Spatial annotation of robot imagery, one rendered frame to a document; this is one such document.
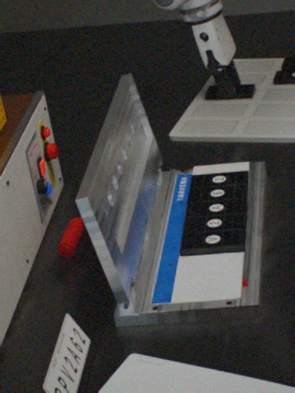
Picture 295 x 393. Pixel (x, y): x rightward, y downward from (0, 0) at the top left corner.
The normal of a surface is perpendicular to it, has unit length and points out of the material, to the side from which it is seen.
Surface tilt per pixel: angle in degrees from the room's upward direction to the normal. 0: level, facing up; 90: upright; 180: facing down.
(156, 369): 0
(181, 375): 0
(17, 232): 90
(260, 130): 0
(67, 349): 65
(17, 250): 90
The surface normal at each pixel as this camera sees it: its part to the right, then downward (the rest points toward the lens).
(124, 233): -0.32, -0.85
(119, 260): 0.94, -0.22
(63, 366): 0.82, -0.44
